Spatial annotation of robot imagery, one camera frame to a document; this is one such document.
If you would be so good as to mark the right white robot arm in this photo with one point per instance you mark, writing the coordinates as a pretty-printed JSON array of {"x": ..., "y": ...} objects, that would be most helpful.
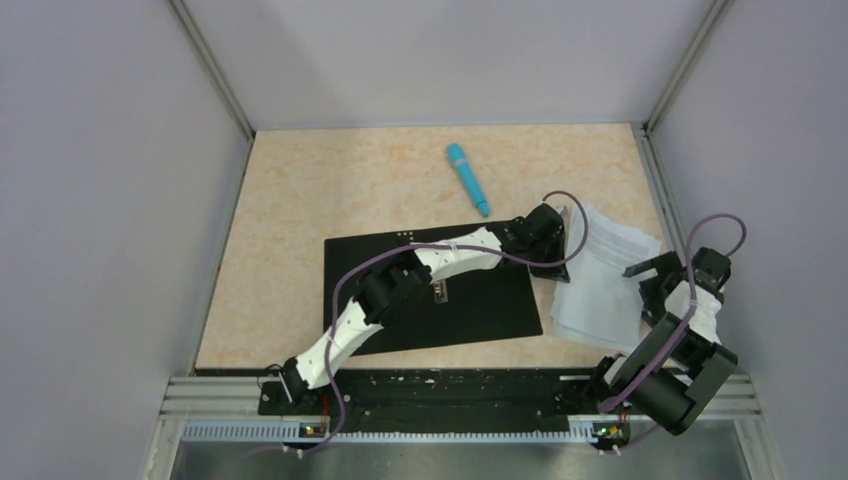
[{"x": 693, "y": 363}]

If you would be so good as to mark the aluminium corner post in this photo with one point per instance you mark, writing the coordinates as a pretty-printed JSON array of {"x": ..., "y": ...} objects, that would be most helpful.
[
  {"x": 210, "y": 65},
  {"x": 707, "y": 27}
]

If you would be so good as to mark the turquoise marker pen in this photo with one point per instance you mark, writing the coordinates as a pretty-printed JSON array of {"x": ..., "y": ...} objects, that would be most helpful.
[{"x": 459, "y": 161}]

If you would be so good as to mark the left aluminium corner post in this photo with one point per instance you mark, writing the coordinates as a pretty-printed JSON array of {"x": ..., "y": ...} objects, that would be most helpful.
[{"x": 210, "y": 65}]

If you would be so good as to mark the aluminium frame rail front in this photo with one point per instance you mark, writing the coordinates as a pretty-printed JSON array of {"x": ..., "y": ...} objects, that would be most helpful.
[{"x": 209, "y": 428}]

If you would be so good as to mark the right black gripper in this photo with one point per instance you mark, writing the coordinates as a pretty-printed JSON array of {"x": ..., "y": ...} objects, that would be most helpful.
[{"x": 664, "y": 264}]

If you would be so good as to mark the white printed paper stack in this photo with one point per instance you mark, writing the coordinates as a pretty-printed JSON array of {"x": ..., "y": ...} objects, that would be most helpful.
[{"x": 598, "y": 306}]

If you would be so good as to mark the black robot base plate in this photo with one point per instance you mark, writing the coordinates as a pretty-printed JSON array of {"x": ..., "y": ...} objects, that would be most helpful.
[{"x": 535, "y": 404}]

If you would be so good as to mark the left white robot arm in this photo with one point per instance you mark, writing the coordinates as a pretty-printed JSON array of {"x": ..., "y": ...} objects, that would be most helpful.
[{"x": 381, "y": 291}]

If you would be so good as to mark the grey black file folder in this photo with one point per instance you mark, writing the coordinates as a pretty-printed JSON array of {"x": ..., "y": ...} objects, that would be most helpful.
[{"x": 476, "y": 307}]

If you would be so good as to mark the right aluminium corner post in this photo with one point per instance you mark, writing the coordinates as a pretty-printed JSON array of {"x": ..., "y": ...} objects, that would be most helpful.
[{"x": 707, "y": 27}]

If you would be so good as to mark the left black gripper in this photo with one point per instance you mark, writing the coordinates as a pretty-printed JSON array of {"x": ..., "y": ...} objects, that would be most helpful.
[{"x": 557, "y": 272}]

